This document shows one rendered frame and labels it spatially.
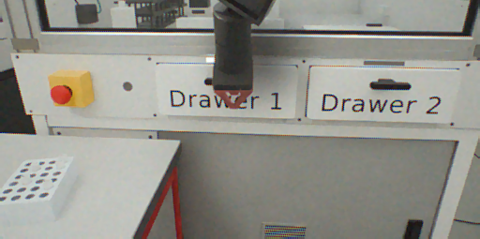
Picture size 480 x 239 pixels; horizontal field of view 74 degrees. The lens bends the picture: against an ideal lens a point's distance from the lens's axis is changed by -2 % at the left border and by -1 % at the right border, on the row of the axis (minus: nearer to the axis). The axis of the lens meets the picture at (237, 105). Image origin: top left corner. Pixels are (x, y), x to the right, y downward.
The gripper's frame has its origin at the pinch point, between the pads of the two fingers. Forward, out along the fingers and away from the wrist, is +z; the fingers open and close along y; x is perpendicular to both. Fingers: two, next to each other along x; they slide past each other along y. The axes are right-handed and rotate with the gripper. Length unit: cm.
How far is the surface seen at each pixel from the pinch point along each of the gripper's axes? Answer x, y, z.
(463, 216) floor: -112, 23, 111
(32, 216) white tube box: 28.6, -23.8, -0.5
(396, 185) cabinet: -37.9, -5.4, 23.6
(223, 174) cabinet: 2.8, -3.2, 24.0
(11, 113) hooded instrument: 82, 30, 44
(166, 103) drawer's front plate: 14.6, 3.6, 5.9
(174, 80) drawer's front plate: 12.4, 6.0, 1.2
